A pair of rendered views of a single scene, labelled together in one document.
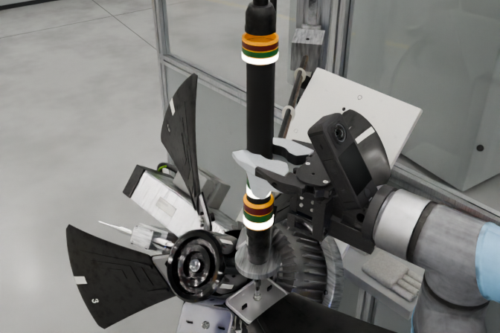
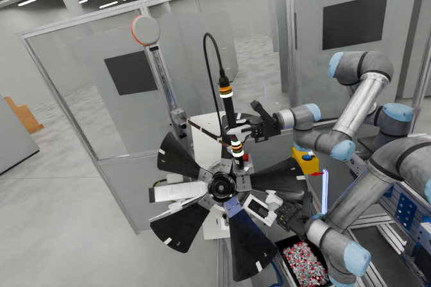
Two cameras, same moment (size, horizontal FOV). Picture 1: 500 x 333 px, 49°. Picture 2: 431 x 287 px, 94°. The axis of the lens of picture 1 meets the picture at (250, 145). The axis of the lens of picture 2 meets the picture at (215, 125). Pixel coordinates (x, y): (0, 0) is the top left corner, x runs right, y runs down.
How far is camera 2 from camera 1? 48 cm
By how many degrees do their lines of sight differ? 34
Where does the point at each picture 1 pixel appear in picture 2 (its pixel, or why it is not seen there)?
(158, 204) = (170, 193)
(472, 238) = (305, 108)
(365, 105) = (215, 118)
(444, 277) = (305, 122)
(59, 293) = not seen: outside the picture
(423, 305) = (301, 136)
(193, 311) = (227, 205)
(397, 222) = (288, 116)
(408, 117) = not seen: hidden behind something
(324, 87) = (197, 121)
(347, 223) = (270, 130)
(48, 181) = (49, 264)
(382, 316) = not seen: hidden behind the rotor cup
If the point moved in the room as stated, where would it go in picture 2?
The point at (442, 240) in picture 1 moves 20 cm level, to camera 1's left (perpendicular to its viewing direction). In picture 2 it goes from (301, 113) to (272, 139)
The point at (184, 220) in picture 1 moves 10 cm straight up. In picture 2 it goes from (186, 189) to (181, 175)
